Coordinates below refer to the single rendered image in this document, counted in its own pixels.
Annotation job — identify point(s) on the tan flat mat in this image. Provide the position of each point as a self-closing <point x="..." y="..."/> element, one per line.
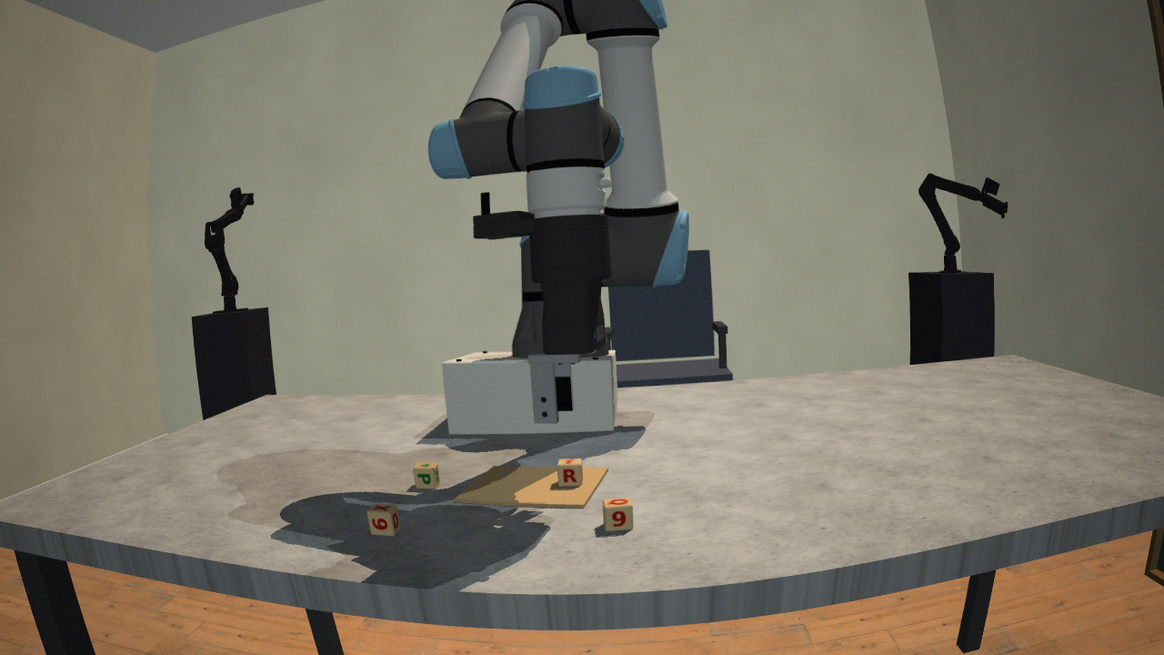
<point x="531" y="487"/>

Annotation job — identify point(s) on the tan block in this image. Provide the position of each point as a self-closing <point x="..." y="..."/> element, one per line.
<point x="570" y="472"/>
<point x="618" y="514"/>
<point x="383" y="520"/>
<point x="426" y="475"/>

